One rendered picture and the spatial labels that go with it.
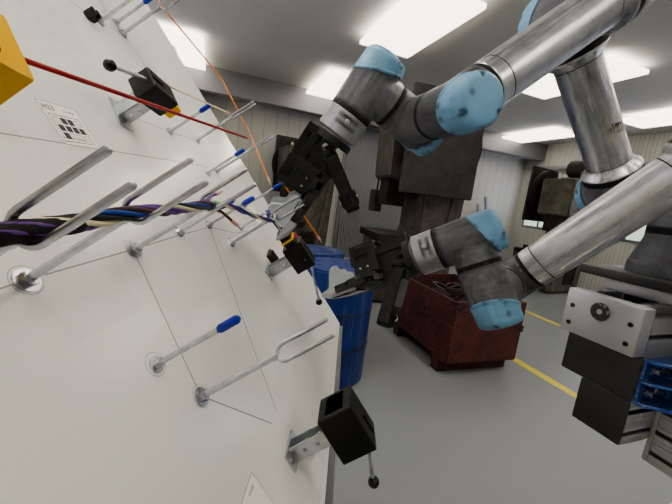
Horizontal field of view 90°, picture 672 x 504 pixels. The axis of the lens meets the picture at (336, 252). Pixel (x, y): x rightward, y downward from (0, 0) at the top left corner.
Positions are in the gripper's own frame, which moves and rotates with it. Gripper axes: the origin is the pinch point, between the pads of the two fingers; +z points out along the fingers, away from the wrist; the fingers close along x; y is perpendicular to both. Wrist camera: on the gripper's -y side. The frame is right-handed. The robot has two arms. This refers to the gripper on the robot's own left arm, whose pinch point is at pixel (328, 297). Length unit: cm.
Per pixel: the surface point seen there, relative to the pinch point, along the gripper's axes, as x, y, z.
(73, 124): 47.2, 14.0, -1.0
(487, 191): -771, 323, -44
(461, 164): -301, 173, -25
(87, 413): 48, -15, -9
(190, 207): 43.2, 0.0, -13.3
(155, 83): 40.5, 22.7, -4.6
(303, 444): 24.0, -22.2, -6.7
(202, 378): 36.4, -13.2, -5.2
